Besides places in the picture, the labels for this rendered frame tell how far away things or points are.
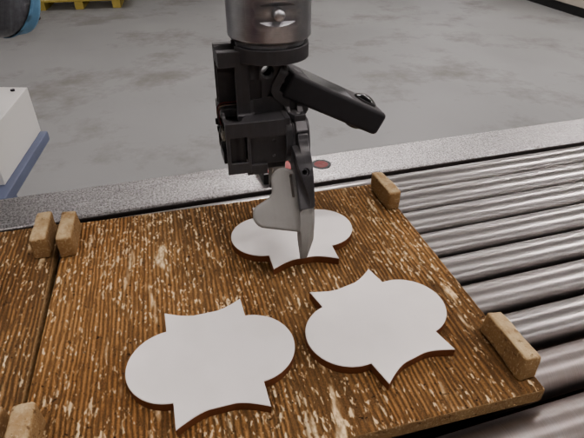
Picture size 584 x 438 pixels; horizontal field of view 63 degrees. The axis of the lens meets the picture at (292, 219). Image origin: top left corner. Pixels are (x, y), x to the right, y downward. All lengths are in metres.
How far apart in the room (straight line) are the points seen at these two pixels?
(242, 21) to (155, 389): 0.31
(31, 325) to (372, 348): 0.32
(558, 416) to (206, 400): 0.28
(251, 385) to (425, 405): 0.14
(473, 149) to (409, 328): 0.48
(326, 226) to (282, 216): 0.11
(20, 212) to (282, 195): 0.40
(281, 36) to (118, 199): 0.38
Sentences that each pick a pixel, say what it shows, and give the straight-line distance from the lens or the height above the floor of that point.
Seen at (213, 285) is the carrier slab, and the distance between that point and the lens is 0.51.
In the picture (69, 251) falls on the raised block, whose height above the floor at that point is 0.94.
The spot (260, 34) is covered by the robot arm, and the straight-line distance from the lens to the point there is 0.43.
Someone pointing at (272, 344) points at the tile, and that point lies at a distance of 0.43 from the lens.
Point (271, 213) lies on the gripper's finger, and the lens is 0.47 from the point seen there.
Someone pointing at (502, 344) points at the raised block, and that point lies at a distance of 0.46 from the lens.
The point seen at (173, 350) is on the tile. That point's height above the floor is 0.95.
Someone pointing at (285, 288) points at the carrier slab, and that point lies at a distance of 0.50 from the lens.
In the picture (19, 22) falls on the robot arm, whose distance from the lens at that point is 0.98.
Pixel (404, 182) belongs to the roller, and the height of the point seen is 0.92.
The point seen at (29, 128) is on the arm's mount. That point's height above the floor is 0.90.
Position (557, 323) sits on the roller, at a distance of 0.56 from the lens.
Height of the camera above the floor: 1.27
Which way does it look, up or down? 34 degrees down
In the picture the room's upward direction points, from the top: straight up
